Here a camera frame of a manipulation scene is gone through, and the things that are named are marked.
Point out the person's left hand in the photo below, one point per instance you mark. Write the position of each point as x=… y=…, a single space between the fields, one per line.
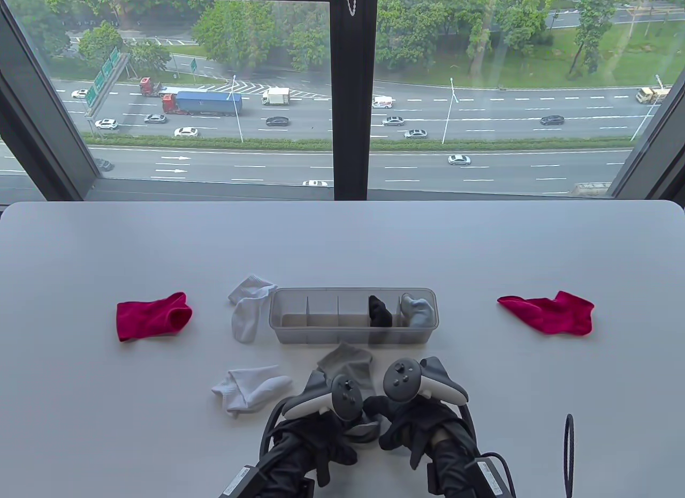
x=310 y=439

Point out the person's right hand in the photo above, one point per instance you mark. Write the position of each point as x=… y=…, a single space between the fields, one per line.
x=423 y=423

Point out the white sock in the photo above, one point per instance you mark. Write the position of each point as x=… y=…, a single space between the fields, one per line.
x=246 y=316
x=251 y=388

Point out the light blue sock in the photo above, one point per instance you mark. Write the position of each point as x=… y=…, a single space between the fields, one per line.
x=417 y=308

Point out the black sock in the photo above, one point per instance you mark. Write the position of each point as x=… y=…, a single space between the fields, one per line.
x=380 y=310

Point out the red sock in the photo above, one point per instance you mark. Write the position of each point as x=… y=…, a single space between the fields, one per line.
x=551 y=313
x=150 y=316

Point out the black forearm sensor box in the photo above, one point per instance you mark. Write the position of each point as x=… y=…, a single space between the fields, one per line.
x=495 y=476
x=238 y=482

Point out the person's right forearm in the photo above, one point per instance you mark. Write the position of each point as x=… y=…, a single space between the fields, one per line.
x=452 y=466

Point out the person's left forearm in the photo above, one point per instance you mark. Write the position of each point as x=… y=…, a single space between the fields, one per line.
x=289 y=476

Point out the clear plastic divided organizer box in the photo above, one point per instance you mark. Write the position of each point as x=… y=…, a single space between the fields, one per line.
x=321 y=326

